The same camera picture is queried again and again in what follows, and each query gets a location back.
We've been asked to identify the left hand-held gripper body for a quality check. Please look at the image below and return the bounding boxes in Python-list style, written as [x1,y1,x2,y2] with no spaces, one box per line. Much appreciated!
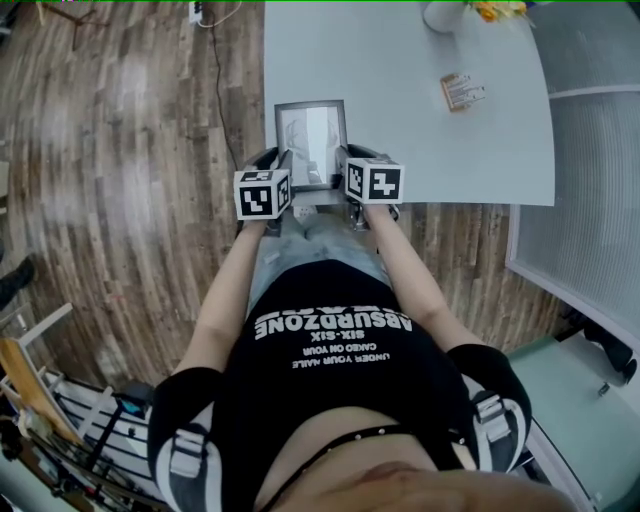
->
[232,168,293,236]

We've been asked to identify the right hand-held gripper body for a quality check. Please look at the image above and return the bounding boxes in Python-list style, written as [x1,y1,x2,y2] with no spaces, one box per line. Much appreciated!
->
[343,156,405,232]

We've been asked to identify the black framed picture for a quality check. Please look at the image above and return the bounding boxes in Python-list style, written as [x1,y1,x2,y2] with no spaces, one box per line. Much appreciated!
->
[273,99,349,194]

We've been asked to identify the person's left forearm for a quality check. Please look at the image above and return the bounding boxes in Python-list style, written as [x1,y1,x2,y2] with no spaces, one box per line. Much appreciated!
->
[172,217,267,377]

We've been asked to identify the person's right forearm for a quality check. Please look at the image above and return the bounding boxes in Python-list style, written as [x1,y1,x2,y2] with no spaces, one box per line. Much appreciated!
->
[362,203,487,352]

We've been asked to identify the person's grey jeans legs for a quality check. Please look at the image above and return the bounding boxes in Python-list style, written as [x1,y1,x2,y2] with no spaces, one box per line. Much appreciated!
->
[246,208,392,312]

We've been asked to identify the small clear brown packet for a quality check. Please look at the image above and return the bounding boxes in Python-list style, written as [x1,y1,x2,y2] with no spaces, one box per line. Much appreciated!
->
[439,71,487,114]

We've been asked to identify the white vase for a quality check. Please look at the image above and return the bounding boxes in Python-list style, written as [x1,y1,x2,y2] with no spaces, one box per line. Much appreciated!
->
[421,0,470,34]

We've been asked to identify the yellow flowers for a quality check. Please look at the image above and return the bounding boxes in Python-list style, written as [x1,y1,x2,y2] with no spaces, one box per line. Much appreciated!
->
[463,0,532,25]

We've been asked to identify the person's black printed t-shirt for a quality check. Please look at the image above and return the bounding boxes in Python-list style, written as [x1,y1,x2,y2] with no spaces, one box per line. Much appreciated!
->
[146,258,535,512]

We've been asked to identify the frosted glass partition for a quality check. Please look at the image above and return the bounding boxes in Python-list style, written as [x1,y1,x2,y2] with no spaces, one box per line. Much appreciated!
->
[503,0,640,347]

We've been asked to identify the wooden floor stand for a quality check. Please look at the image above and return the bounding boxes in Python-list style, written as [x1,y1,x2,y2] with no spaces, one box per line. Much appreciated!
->
[36,0,112,52]

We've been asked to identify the black device with blue screen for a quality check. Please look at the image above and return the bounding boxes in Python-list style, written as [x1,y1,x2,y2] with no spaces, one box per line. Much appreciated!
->
[111,381,157,417]

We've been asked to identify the dark bulky floor object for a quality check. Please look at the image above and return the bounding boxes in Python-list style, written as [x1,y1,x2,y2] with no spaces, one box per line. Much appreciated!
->
[0,253,37,307]

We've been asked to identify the black office chair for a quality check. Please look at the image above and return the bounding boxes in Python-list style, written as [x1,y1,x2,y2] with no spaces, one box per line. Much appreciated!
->
[558,308,640,397]

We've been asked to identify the green glass table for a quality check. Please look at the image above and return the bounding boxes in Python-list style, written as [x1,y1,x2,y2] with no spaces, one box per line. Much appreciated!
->
[503,333,640,512]

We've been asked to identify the wooden board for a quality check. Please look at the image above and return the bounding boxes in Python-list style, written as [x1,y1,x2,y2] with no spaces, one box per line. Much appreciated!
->
[0,336,82,447]

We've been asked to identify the white black equipment rack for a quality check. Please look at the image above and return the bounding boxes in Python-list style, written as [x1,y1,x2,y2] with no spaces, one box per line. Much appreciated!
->
[0,368,169,512]

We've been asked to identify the person's chin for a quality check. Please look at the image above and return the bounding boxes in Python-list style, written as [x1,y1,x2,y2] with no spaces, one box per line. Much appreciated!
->
[259,460,576,512]

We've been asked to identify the black floor cable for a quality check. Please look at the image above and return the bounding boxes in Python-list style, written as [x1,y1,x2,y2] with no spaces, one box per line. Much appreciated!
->
[201,8,242,175]

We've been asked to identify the pale yellow cable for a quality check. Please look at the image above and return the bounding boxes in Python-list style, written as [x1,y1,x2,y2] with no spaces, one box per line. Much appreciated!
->
[199,0,245,27]

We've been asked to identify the white metal frame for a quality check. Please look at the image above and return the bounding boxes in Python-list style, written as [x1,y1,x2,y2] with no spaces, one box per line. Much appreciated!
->
[0,301,75,352]

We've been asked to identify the black studded neck strap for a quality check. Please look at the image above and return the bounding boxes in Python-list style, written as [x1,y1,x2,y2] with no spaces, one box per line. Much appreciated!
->
[258,423,467,512]

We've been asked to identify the person's right grey shoulder strap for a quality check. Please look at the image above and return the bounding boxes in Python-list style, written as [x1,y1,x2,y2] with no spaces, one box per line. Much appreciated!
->
[461,373,530,475]

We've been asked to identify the person's grey shoulder strap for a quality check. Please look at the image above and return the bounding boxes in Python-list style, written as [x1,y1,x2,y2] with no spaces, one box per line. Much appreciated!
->
[461,373,530,475]
[153,423,222,512]

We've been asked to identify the person's left grey shoulder strap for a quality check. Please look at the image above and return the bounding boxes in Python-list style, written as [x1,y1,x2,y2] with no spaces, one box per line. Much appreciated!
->
[153,423,222,512]

